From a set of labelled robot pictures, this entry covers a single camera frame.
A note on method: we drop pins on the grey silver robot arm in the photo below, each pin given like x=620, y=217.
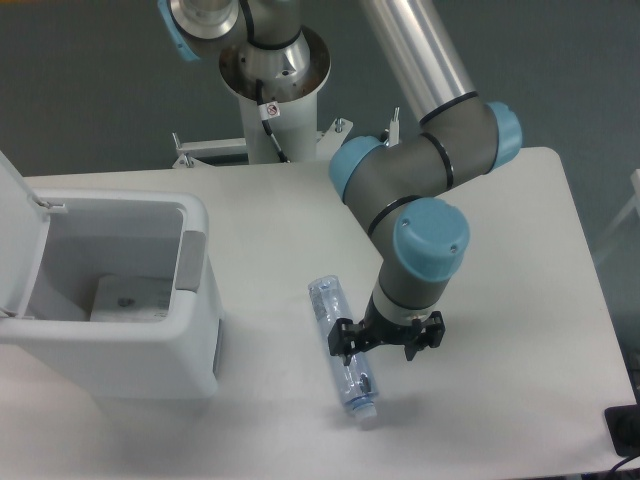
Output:
x=393, y=190

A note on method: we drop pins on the clear crushed plastic bottle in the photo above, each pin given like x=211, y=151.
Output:
x=355, y=384

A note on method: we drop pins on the white frame at right edge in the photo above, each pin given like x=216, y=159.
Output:
x=620, y=225

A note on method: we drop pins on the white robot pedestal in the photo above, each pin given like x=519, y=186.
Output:
x=277, y=88

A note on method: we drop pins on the white open trash can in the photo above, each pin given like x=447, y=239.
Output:
x=55, y=246

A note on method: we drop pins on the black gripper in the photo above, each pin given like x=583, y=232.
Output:
x=346, y=338

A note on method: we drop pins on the black device at table edge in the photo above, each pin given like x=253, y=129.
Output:
x=623, y=426

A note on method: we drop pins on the white bracket with bolts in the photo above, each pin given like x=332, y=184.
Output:
x=300, y=144

